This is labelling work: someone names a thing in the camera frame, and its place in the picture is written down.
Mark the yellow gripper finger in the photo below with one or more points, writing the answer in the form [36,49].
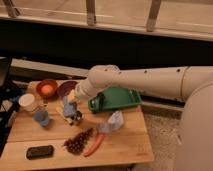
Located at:
[72,97]

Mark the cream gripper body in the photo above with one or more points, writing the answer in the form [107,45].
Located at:
[85,90]

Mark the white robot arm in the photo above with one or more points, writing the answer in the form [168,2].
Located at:
[191,85]

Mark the small metal cup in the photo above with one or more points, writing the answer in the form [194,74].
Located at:
[77,118]

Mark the blue plastic cup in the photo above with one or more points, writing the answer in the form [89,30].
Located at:
[42,118]

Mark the white plastic cup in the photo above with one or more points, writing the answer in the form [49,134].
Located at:
[28,102]

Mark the purple bowl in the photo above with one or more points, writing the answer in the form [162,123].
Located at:
[65,88]

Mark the yellow banana toy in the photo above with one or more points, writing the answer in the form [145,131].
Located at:
[60,111]

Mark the black object in tray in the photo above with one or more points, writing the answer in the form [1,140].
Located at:
[98,102]

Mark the orange ball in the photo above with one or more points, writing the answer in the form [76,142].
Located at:
[47,89]

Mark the orange bowl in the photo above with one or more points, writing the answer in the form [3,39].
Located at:
[51,82]

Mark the green plastic tray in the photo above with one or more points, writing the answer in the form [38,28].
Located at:
[118,98]

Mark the wooden board table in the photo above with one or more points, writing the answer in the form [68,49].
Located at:
[60,145]

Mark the crumpled light blue cloth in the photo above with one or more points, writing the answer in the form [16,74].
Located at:
[114,123]

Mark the brown grape bunch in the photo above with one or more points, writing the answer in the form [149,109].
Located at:
[77,144]

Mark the orange carrot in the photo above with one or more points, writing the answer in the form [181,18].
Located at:
[95,146]

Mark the black rectangular block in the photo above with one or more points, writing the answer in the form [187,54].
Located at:
[39,152]

